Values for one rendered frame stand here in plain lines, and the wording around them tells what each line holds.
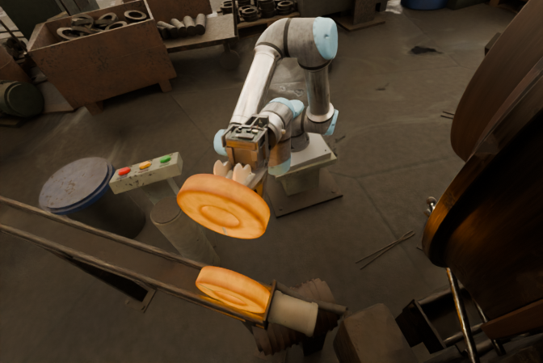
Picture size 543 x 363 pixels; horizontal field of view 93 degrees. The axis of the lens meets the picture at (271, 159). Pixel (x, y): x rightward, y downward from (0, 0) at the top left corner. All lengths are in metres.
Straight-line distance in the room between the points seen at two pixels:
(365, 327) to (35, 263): 1.78
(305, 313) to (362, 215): 0.98
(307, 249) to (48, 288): 1.32
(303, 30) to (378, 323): 0.73
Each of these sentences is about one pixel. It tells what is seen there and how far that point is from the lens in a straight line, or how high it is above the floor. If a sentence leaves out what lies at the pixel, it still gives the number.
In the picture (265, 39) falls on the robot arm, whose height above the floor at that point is 0.94.
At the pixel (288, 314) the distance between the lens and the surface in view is 0.58.
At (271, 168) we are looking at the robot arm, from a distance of 0.68.
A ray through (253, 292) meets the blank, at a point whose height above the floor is 0.76.
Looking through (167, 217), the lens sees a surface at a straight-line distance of 0.98.
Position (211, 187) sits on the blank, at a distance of 0.38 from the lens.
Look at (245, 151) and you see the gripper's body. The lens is 0.46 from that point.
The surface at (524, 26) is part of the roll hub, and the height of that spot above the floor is 1.17.
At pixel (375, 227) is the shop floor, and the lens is 1.47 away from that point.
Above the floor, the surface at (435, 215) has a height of 1.10.
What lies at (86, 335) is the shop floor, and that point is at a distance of 1.60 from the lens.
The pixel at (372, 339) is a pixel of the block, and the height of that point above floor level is 0.80.
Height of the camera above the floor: 1.27
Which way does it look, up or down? 47 degrees down
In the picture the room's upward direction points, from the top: 9 degrees counter-clockwise
